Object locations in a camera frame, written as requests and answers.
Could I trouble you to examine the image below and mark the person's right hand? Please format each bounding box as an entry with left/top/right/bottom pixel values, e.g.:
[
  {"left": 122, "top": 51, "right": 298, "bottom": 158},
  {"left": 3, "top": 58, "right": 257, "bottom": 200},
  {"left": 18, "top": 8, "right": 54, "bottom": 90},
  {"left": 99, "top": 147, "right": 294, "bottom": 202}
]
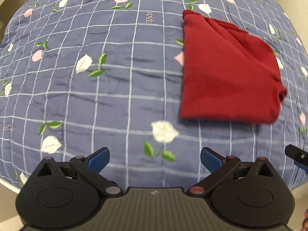
[{"left": 301, "top": 209, "right": 308, "bottom": 231}]

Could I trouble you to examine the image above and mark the blue floral checked quilt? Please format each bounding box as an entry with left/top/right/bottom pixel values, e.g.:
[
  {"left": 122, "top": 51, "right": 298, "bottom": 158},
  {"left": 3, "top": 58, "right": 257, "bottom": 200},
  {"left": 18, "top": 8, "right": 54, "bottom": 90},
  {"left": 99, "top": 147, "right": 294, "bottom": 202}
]
[{"left": 1, "top": 0, "right": 307, "bottom": 191}]

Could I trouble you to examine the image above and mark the beige wooden wardrobe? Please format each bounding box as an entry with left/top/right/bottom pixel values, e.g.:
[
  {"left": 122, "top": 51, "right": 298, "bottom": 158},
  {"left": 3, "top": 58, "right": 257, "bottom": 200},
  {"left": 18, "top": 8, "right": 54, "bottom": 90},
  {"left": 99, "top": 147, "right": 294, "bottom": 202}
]
[{"left": 1, "top": 0, "right": 25, "bottom": 42}]

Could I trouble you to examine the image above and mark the red long-sleeve sweater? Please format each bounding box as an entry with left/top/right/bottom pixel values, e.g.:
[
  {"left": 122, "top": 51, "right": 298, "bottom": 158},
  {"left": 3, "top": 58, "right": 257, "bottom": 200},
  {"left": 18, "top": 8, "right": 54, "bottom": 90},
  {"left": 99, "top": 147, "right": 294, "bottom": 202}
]
[{"left": 180, "top": 10, "right": 287, "bottom": 124}]

